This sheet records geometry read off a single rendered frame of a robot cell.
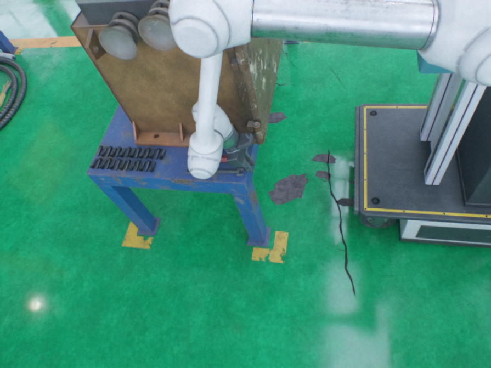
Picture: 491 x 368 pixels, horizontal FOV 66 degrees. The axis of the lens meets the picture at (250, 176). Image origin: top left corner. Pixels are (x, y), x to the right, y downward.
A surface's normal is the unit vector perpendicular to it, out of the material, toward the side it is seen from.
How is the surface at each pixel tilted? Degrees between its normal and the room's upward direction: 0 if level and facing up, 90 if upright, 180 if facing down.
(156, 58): 90
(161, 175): 0
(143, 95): 90
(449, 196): 0
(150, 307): 0
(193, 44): 89
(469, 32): 59
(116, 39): 90
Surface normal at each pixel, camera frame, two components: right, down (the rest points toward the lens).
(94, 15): -0.17, 0.84
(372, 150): -0.16, -0.54
